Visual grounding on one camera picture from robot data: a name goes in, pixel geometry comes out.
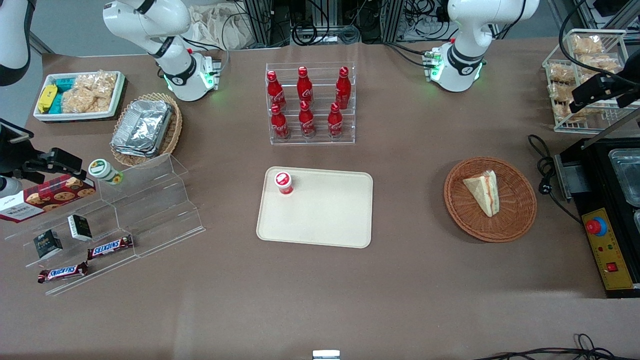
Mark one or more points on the triangular sandwich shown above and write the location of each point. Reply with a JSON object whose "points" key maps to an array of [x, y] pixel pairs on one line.
{"points": [[484, 192]]}

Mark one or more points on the white rectangular bin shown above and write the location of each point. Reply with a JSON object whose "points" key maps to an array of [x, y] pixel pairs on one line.
{"points": [[75, 116]]}

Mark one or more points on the beige plastic tray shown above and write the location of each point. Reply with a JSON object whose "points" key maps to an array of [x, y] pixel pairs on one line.
{"points": [[325, 215]]}

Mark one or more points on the green lidded white jar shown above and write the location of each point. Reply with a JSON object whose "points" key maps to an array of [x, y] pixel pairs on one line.
{"points": [[104, 171]]}

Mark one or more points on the aluminium frame post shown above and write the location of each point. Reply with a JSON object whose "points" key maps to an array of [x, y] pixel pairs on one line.
{"points": [[392, 20], [260, 22]]}

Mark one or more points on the steel pan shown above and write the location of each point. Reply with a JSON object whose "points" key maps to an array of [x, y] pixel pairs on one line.
{"points": [[627, 175]]}

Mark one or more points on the small black box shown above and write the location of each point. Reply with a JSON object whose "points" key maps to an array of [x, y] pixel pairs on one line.
{"points": [[80, 228], [48, 244]]}

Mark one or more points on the red emergency stop button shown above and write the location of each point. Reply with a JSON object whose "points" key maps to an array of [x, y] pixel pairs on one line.
{"points": [[595, 226]]}

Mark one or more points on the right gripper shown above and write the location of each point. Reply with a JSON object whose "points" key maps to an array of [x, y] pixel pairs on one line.
{"points": [[11, 156]]}

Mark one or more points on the red tartan cookie box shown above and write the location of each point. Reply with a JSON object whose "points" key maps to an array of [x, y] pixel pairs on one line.
{"points": [[47, 197]]}

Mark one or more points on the oval light wicker basket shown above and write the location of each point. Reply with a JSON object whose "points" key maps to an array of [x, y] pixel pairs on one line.
{"points": [[172, 135]]}

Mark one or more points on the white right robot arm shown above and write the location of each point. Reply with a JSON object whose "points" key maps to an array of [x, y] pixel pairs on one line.
{"points": [[172, 62]]}

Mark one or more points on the clear acrylic stepped shelf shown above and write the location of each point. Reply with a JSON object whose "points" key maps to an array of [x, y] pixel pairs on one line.
{"points": [[155, 200]]}

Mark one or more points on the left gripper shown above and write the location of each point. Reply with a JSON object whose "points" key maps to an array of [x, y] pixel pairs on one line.
{"points": [[621, 83]]}

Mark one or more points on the clear rice cracker bag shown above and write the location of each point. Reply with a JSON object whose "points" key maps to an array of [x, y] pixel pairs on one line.
{"points": [[97, 82], [82, 102]]}

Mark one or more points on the red cola bottle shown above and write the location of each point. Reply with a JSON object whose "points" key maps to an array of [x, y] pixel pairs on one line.
{"points": [[304, 87], [343, 90], [275, 92], [306, 122], [335, 122], [279, 125]]}

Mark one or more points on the clear bagged pastry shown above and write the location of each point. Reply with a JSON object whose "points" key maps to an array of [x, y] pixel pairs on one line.
{"points": [[586, 44], [561, 73], [560, 92], [564, 111], [600, 62]]}

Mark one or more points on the black machine with yellow panel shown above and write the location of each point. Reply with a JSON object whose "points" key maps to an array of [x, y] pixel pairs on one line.
{"points": [[595, 175]]}

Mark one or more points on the round brown wicker basket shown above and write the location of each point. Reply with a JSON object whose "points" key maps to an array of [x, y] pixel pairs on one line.
{"points": [[515, 210]]}

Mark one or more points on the small white block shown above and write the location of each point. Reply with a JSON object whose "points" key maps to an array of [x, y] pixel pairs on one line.
{"points": [[326, 355]]}

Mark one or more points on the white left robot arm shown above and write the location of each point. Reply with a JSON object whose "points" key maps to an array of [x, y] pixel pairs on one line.
{"points": [[465, 50]]}

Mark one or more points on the beige cloth bag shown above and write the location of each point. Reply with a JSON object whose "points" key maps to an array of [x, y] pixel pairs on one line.
{"points": [[220, 27]]}

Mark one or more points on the red lidded cup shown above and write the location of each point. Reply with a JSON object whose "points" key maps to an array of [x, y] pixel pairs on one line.
{"points": [[283, 182]]}

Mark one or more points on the teal snack packet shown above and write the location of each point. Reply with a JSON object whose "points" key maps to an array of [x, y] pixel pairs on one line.
{"points": [[64, 84], [57, 104]]}

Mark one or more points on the clear acrylic bottle rack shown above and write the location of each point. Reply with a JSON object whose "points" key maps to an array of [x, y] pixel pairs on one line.
{"points": [[320, 140]]}

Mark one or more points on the yellow snack packet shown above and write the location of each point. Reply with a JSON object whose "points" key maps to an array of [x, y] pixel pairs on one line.
{"points": [[47, 97]]}

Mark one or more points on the snickers chocolate bar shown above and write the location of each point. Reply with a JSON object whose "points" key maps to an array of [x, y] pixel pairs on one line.
{"points": [[62, 272], [110, 247]]}

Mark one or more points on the silver foil container stack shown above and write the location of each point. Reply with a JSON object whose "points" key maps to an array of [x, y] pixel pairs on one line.
{"points": [[142, 127]]}

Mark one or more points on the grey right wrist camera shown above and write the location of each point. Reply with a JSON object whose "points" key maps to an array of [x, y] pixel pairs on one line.
{"points": [[9, 186]]}

